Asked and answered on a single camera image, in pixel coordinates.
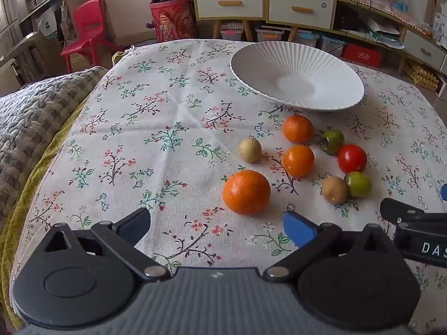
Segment red tomato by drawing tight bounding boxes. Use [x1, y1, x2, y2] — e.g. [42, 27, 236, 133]
[337, 144, 368, 174]

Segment grey woven blanket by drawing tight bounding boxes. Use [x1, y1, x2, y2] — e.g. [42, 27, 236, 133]
[0, 66, 107, 231]

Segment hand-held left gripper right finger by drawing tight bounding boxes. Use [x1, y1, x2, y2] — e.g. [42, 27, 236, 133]
[263, 212, 397, 283]

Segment red printed bucket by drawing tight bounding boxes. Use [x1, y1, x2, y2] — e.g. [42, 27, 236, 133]
[149, 0, 196, 43]

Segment floral tablecloth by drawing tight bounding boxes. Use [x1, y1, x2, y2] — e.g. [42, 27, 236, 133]
[9, 38, 447, 329]

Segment small mandarin orange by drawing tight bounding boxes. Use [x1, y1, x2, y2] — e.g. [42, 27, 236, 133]
[282, 115, 314, 143]

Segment yellow toy blocks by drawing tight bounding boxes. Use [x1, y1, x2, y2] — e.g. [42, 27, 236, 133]
[404, 60, 440, 92]

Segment clear box with colourful contents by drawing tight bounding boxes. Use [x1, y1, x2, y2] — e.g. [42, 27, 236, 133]
[220, 22, 244, 41]

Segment clear storage box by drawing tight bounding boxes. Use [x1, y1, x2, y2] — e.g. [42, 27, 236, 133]
[319, 36, 347, 54]

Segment red cardboard box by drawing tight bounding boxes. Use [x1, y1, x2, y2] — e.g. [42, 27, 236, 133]
[341, 44, 384, 68]

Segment white ribbed plate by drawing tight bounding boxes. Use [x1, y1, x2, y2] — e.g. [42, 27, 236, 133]
[230, 41, 365, 112]

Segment green fruit with brown patch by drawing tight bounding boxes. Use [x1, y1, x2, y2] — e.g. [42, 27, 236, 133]
[320, 129, 346, 156]

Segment bright green round fruit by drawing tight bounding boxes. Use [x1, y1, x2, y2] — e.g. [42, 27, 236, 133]
[344, 171, 371, 199]

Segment yellow cloth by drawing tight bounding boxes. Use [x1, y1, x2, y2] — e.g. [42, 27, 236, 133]
[0, 52, 130, 329]

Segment tall cream shelf cabinet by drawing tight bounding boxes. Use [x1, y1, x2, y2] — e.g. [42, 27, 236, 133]
[190, 0, 267, 40]

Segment pale tan round fruit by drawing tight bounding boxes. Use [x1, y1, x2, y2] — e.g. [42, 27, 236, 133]
[239, 137, 262, 163]

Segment clear box with orange handle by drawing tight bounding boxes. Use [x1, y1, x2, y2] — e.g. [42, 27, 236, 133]
[255, 25, 284, 43]

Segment brown round fruit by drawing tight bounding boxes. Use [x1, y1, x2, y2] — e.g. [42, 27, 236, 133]
[322, 176, 349, 205]

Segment red plastic chair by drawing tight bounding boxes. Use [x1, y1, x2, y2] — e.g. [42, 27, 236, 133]
[61, 0, 123, 68]

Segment black device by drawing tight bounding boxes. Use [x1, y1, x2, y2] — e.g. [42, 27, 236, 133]
[333, 5, 367, 33]

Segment smooth orange tomato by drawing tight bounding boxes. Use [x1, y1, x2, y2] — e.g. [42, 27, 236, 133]
[282, 144, 315, 177]

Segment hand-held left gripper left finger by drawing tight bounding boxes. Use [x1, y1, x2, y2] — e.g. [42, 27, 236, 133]
[45, 207, 170, 283]

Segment clear box with blue lid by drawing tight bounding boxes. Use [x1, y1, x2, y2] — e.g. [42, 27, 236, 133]
[297, 30, 320, 47]

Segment large mandarin orange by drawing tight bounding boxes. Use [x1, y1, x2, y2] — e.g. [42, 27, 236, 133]
[222, 169, 272, 216]

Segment long low drawer cabinet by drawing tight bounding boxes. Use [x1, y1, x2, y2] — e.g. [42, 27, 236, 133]
[263, 0, 447, 77]

